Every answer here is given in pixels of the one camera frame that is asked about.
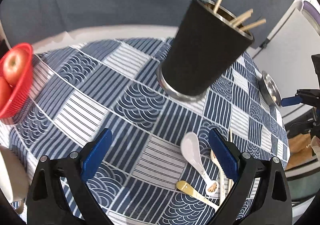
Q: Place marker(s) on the small steel dish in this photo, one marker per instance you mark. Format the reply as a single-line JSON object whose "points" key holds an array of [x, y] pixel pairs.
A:
{"points": [[269, 90]]}

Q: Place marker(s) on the white ceramic bowl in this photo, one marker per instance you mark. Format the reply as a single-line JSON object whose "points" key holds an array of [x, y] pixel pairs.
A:
{"points": [[14, 179]]}

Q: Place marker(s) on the white cabinet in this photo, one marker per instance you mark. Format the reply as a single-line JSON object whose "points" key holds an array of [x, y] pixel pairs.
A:
{"points": [[287, 56]]}

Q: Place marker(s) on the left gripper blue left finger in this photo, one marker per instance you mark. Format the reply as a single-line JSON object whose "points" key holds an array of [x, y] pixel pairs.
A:
{"points": [[94, 152]]}

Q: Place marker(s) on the wooden chopstick across cup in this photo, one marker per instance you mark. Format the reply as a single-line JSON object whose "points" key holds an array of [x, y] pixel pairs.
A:
{"points": [[253, 25]]}

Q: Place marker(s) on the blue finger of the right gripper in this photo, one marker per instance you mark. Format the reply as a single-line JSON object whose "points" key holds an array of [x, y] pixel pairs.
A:
{"points": [[289, 101]]}

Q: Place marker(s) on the purple lidded pot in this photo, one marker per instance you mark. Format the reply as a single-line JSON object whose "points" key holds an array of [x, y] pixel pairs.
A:
{"points": [[312, 15]]}

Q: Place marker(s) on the yellow tipped white spoon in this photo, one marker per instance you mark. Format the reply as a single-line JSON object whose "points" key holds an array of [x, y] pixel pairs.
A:
{"points": [[189, 190]]}

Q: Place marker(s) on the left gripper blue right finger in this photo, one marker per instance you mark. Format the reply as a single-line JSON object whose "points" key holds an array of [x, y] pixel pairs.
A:
{"points": [[223, 151]]}

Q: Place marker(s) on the plain white ceramic spoon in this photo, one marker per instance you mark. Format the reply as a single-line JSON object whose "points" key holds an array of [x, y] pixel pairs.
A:
{"points": [[190, 150]]}

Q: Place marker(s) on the red plastic fruit basket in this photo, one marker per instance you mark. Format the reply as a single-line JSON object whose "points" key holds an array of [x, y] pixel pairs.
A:
{"points": [[21, 90]]}

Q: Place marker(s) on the tall wooden chopstick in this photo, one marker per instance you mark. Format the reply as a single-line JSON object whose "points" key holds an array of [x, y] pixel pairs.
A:
{"points": [[216, 7]]}

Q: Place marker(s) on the blue white patterned tablecloth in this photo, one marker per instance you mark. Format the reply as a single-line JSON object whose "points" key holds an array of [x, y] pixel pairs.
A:
{"points": [[79, 90]]}

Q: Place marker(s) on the red apple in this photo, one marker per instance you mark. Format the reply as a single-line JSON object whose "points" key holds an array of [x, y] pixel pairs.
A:
{"points": [[14, 65], [5, 92]]}

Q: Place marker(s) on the black steel utensil cup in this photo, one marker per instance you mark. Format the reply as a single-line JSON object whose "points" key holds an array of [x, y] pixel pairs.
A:
{"points": [[205, 45]]}

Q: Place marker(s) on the short wooden chopstick in cup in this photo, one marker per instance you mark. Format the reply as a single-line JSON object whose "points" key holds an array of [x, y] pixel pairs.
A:
{"points": [[237, 19]]}

